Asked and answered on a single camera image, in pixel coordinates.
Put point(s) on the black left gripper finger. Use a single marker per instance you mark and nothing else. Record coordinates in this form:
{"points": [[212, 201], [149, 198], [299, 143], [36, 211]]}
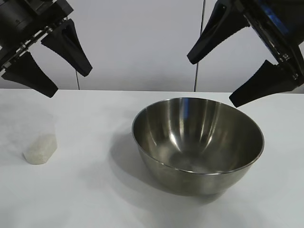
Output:
{"points": [[33, 78], [69, 50]]}

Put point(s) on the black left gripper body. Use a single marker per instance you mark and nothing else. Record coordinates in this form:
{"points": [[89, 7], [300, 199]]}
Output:
{"points": [[21, 19]]}

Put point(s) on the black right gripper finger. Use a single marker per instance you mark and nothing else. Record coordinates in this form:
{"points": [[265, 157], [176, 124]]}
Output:
{"points": [[263, 85], [218, 35]]}

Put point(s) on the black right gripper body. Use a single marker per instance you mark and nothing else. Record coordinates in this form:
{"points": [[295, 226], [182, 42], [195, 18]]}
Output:
{"points": [[280, 28]]}

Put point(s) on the clear plastic measuring cup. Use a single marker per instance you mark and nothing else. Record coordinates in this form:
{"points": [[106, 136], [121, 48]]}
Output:
{"points": [[50, 126]]}

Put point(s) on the white rice grains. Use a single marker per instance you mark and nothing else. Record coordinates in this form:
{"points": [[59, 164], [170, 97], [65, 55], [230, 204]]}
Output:
{"points": [[40, 149]]}

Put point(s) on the stainless steel mixing bowl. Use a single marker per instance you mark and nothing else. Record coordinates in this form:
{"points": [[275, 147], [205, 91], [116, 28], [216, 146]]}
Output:
{"points": [[197, 142]]}

